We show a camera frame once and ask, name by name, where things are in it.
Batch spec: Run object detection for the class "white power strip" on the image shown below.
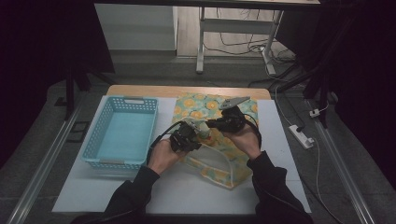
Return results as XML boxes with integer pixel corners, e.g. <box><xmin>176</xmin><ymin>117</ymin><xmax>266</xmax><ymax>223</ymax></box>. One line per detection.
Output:
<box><xmin>288</xmin><ymin>124</ymin><xmax>316</xmax><ymax>149</ymax></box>

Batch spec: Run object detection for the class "black metal stand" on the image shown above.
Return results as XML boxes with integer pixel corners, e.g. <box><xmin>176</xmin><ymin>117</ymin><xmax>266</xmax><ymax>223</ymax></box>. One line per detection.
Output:
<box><xmin>274</xmin><ymin>15</ymin><xmax>359</xmax><ymax>129</ymax></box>
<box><xmin>54</xmin><ymin>62</ymin><xmax>116</xmax><ymax>120</ymax></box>

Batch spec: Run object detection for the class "person's right hand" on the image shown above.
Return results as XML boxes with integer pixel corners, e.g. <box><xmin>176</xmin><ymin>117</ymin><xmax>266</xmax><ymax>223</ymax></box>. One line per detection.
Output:
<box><xmin>222</xmin><ymin>124</ymin><xmax>262</xmax><ymax>161</ymax></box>

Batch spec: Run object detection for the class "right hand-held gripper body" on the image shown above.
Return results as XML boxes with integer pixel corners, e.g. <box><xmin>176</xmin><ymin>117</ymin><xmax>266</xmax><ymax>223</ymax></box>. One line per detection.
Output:
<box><xmin>218</xmin><ymin>96</ymin><xmax>251</xmax><ymax>133</ymax></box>

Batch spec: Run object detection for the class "aluminium floor rail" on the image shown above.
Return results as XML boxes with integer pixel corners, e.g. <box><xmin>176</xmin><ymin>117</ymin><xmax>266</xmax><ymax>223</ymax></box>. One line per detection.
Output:
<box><xmin>6</xmin><ymin>92</ymin><xmax>92</xmax><ymax>224</ymax></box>
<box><xmin>306</xmin><ymin>99</ymin><xmax>377</xmax><ymax>224</ymax></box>

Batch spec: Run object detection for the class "desk with white legs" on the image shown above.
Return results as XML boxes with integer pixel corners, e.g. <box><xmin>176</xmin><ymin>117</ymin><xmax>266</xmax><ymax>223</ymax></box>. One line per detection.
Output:
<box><xmin>93</xmin><ymin>0</ymin><xmax>321</xmax><ymax>76</ymax></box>

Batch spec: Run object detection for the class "light blue plastic basket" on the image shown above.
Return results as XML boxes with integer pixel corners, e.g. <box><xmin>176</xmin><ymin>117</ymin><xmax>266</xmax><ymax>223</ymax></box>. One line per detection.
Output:
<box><xmin>80</xmin><ymin>95</ymin><xmax>159</xmax><ymax>171</ymax></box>

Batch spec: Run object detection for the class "white cabinet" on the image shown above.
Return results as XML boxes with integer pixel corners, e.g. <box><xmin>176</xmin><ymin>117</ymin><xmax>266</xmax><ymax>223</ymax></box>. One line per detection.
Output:
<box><xmin>94</xmin><ymin>3</ymin><xmax>178</xmax><ymax>51</ymax></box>

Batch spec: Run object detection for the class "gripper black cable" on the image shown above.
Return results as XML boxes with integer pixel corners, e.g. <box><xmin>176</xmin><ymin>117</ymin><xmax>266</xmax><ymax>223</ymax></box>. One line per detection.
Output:
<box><xmin>148</xmin><ymin>120</ymin><xmax>184</xmax><ymax>157</ymax></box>
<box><xmin>244</xmin><ymin>113</ymin><xmax>263</xmax><ymax>150</ymax></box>

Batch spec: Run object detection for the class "person's left hand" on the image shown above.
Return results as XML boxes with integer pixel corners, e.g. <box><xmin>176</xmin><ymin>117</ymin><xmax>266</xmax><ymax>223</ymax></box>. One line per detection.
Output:
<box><xmin>148</xmin><ymin>138</ymin><xmax>188</xmax><ymax>175</ymax></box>

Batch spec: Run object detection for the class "small white object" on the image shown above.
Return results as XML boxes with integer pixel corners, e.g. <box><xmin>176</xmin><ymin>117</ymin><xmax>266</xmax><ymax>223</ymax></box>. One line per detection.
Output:
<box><xmin>199</xmin><ymin>121</ymin><xmax>213</xmax><ymax>139</ymax></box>

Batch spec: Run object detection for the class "white floor cable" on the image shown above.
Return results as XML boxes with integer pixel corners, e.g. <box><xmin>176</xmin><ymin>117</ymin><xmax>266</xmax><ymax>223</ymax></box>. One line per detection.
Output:
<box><xmin>311</xmin><ymin>139</ymin><xmax>344</xmax><ymax>224</ymax></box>

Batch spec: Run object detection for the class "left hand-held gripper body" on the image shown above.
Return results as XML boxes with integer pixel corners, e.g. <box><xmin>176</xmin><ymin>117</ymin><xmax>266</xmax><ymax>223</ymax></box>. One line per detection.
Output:
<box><xmin>169</xmin><ymin>120</ymin><xmax>202</xmax><ymax>153</ymax></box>

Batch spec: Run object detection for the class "white metal stand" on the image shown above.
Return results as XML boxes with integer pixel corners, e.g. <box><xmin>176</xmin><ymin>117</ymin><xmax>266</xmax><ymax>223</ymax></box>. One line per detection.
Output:
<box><xmin>204</xmin><ymin>7</ymin><xmax>297</xmax><ymax>66</ymax></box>

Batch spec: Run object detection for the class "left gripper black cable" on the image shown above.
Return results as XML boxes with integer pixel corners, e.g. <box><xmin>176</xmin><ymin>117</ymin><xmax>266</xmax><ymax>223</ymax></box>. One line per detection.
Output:
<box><xmin>148</xmin><ymin>120</ymin><xmax>184</xmax><ymax>157</ymax></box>

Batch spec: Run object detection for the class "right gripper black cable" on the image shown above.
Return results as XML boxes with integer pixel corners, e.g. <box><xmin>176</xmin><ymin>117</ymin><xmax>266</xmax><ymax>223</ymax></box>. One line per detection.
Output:
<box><xmin>244</xmin><ymin>113</ymin><xmax>263</xmax><ymax>150</ymax></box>

